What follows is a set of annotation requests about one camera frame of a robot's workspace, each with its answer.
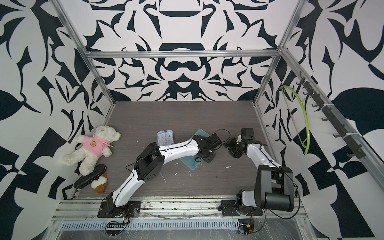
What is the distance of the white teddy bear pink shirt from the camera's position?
81 cm

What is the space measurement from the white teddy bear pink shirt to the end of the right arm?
702 mm

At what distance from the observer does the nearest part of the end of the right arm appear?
0.67m
